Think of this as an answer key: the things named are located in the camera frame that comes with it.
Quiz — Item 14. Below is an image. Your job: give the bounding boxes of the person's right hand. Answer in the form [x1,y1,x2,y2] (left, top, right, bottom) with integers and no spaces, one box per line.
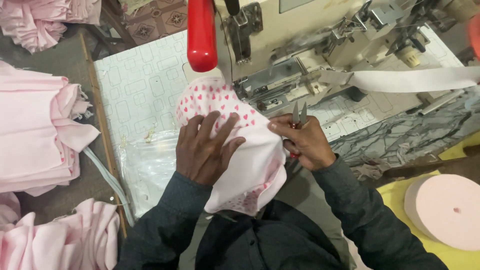
[268,113,337,172]

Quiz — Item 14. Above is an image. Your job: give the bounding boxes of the person's left hand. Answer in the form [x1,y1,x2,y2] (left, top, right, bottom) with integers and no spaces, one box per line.
[175,110,247,187]

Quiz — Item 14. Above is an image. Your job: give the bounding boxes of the red handled thread snips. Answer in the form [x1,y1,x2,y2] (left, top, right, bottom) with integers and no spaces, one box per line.
[288,100,310,160]

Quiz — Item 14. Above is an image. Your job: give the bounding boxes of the pink heart print garment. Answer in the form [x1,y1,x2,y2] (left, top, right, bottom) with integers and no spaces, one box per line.
[175,77,289,217]

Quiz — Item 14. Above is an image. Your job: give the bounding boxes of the clear plastic sheet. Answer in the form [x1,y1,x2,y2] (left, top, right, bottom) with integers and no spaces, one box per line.
[117,130,181,220]

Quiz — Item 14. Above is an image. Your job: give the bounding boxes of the white patterned table cover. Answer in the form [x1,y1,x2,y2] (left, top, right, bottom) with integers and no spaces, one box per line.
[93,25,466,151]

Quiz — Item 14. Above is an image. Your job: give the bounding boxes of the grey marbled cloth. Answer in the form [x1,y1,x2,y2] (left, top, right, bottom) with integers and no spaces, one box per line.
[330,90,480,181]

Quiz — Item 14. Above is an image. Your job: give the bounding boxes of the cream industrial sewing machine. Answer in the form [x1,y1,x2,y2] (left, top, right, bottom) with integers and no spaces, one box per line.
[214,0,480,118]

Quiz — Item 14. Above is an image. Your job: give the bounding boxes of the person's dark shirt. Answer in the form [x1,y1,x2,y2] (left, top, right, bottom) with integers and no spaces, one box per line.
[194,199,346,270]

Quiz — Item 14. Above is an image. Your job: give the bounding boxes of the white elastic band strip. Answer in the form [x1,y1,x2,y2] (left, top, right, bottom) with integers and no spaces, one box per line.
[318,66,480,94]

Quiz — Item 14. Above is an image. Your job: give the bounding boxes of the yellow cloth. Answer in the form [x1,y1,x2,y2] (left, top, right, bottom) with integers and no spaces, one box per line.
[375,131,480,270]

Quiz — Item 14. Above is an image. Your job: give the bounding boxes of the pink elastic tape roll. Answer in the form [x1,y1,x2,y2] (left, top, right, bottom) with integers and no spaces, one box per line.
[403,174,480,252]

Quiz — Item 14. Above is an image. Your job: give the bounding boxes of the wooden chair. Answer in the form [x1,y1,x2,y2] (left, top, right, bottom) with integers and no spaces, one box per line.
[84,0,137,61]

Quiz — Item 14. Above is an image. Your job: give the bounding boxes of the stack of folded pink fabric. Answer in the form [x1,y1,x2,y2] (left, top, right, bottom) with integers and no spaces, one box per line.
[0,60,101,197]

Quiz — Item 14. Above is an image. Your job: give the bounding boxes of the heap of pink fabric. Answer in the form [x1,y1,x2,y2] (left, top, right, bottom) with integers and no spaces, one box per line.
[0,192,121,270]

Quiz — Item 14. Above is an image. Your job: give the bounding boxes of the pile of pink fabric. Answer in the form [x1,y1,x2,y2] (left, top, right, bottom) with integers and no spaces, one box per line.
[0,0,103,54]

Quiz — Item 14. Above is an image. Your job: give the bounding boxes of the red cylindrical handle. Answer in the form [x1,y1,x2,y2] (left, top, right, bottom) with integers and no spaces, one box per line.
[187,0,219,73]

